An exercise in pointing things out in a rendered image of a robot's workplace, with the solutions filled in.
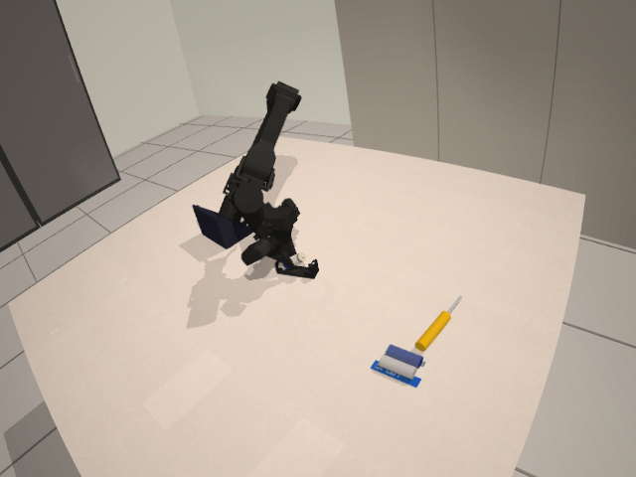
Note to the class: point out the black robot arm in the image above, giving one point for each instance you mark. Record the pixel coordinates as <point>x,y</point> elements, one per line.
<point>256,168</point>

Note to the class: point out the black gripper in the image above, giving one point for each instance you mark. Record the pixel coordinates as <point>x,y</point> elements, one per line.
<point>278,245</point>

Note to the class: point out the white and blue battery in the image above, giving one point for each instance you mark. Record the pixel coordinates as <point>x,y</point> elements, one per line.
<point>296,259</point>

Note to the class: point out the yellow-handled screwdriver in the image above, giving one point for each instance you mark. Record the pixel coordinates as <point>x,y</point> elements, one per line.
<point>431,332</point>

